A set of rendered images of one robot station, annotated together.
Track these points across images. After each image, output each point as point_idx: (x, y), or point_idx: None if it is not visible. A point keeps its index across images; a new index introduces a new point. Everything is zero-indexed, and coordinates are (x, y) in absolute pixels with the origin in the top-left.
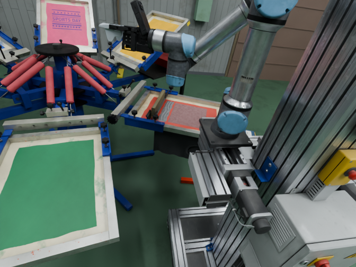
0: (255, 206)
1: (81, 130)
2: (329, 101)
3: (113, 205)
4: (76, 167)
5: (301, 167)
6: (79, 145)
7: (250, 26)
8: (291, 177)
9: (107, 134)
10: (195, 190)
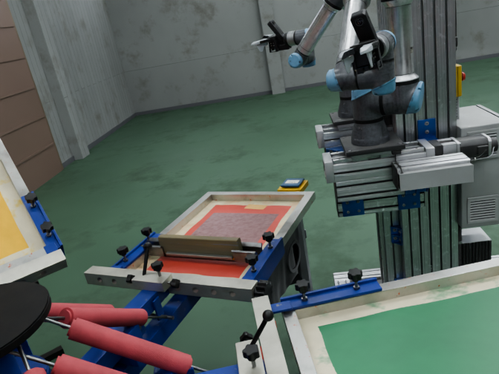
0: (477, 137)
1: (298, 336)
2: (439, 35)
3: (483, 262)
4: (410, 329)
5: (454, 93)
6: (344, 340)
7: (400, 4)
8: (452, 108)
9: (320, 290)
10: (451, 183)
